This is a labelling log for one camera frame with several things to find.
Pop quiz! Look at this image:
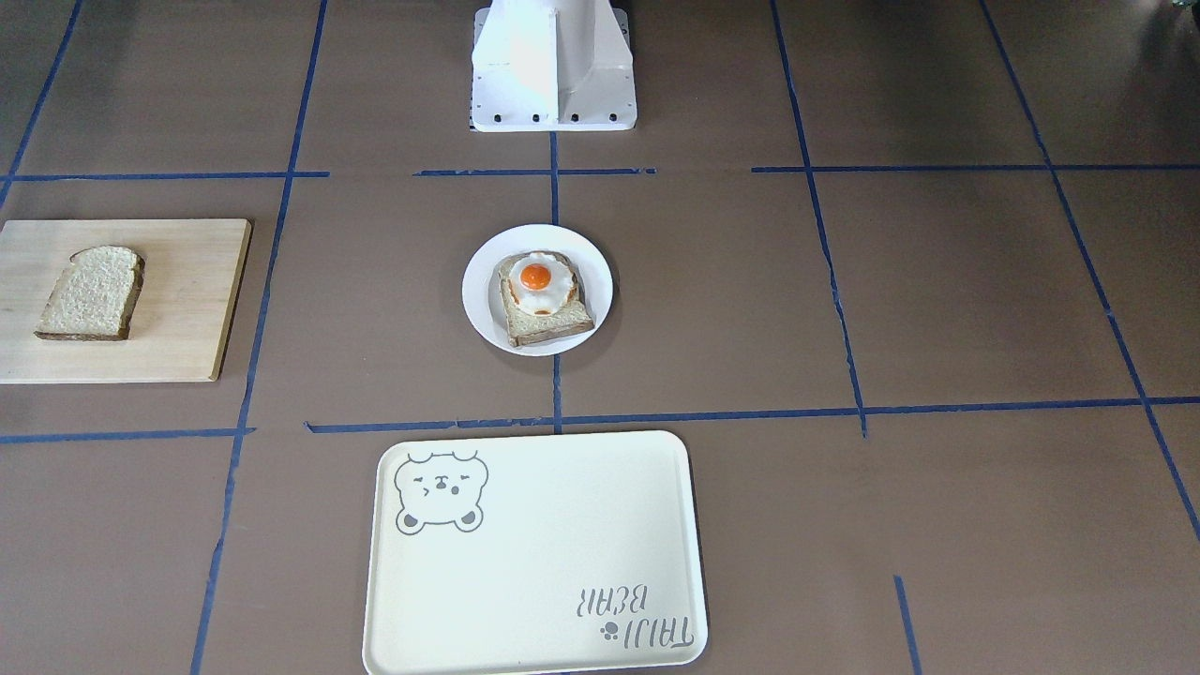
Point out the white round plate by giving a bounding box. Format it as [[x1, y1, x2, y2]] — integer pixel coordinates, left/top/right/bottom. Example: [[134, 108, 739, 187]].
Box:
[[461, 223, 614, 357]]

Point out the brown bread slice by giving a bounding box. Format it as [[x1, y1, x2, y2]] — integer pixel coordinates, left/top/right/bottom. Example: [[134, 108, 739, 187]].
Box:
[[34, 245, 145, 341]]

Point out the bottom bread slice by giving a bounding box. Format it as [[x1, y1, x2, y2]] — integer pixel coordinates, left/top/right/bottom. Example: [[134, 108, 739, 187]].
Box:
[[496, 249, 595, 350]]

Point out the fried egg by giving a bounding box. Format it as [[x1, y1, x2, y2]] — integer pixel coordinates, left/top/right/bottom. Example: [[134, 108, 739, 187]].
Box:
[[506, 251, 576, 316]]

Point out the cream bear serving tray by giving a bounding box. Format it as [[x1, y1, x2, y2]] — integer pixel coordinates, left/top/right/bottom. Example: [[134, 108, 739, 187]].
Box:
[[364, 430, 709, 674]]

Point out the wooden cutting board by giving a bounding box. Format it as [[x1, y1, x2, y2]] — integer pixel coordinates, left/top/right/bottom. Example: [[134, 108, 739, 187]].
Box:
[[1, 219, 252, 384]]

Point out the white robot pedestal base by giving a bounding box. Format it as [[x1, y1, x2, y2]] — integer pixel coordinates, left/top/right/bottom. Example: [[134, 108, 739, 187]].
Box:
[[469, 1, 638, 133]]

